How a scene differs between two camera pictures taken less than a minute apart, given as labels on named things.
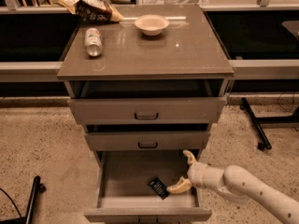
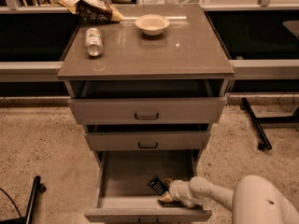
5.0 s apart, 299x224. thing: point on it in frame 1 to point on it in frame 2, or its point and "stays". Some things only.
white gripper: (195, 174) to (175, 191)
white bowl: (151, 24) stays
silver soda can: (93, 42) stays
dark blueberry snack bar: (158, 186) stays
